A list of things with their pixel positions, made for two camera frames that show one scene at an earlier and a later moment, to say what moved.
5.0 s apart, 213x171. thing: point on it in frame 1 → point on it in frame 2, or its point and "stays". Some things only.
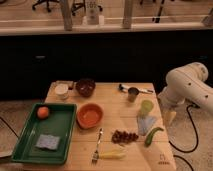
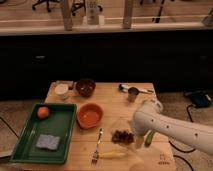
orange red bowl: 89,115 stays
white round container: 61,90 stays
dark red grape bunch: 123,137 stays
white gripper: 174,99 → 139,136
